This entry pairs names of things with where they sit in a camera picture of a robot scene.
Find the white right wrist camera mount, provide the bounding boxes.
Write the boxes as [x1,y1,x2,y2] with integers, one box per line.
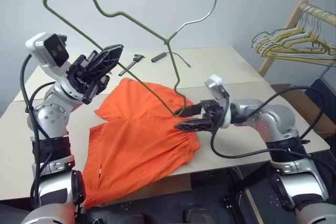
[204,74,233,128]

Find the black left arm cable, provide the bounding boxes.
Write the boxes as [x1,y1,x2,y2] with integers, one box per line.
[20,52,53,209]

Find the yellow wire hanger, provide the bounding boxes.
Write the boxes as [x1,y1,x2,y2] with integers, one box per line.
[258,7,336,60]

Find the black adapter with cable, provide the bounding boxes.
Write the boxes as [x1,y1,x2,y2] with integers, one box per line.
[151,51,192,68]

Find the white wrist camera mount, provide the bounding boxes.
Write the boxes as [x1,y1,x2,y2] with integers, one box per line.
[204,74,233,128]
[25,33,70,83]

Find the bunch of wire hangers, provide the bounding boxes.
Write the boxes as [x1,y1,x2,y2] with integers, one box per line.
[251,8,336,57]

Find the wooden clothes rack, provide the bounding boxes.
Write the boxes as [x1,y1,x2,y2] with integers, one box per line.
[258,0,336,77]

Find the dark rounded shape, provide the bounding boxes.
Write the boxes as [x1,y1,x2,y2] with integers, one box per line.
[182,202,211,224]

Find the pale green wire hanger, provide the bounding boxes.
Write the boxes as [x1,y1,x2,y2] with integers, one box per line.
[262,11,336,66]

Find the white wire hanger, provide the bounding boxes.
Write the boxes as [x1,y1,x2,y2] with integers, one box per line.
[254,6,336,54]

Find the black case under table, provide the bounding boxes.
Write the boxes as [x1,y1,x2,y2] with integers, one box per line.
[227,168,298,224]

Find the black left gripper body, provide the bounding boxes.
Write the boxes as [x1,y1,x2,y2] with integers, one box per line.
[65,50,102,99]

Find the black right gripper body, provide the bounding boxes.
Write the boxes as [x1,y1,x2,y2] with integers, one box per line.
[200,99,226,131]

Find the black box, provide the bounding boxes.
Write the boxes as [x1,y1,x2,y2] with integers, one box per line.
[303,77,336,136]

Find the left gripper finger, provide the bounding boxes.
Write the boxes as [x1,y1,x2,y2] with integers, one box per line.
[81,75,111,105]
[91,43,124,77]

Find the orange shorts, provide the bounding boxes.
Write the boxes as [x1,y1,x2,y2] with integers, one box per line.
[82,78,202,208]

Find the black caliper tool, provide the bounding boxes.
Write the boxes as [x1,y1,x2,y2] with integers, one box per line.
[118,54,143,76]

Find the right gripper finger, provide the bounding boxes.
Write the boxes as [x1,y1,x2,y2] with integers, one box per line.
[174,118,212,132]
[175,103,204,118]

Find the brown cardboard box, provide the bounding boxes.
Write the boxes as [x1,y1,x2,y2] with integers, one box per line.
[270,83,336,140]

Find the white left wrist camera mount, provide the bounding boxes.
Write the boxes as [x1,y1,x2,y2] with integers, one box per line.
[25,33,70,83]

